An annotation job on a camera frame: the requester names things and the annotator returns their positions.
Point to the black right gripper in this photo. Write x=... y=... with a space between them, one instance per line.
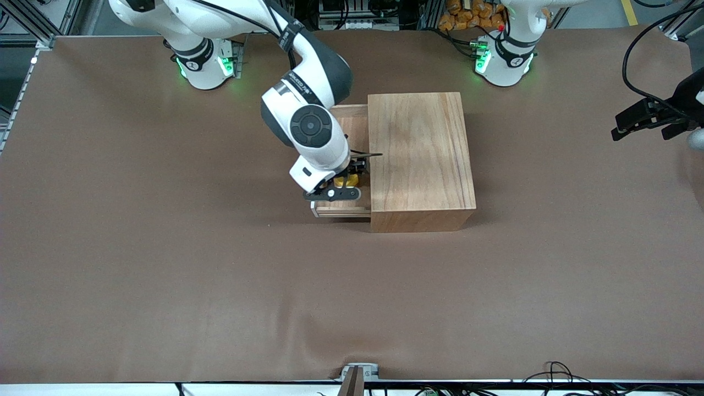
x=358 y=164

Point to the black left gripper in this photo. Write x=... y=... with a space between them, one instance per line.
x=683 y=100

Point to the yellow block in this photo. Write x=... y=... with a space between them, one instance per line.
x=347 y=180

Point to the wooden drawer with white front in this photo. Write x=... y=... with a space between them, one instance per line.
x=355 y=124

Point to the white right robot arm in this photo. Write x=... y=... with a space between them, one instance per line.
x=311 y=126

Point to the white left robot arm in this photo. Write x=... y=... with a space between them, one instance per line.
x=511 y=60

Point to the wooden drawer cabinet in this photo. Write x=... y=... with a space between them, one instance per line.
x=421 y=159

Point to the pile of orange objects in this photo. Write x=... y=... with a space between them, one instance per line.
x=473 y=14

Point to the brown table cover sheet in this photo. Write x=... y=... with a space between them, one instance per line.
x=220 y=302

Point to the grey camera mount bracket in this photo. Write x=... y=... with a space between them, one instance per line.
x=358 y=374

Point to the aluminium frame profile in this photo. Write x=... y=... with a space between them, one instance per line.
x=30 y=25

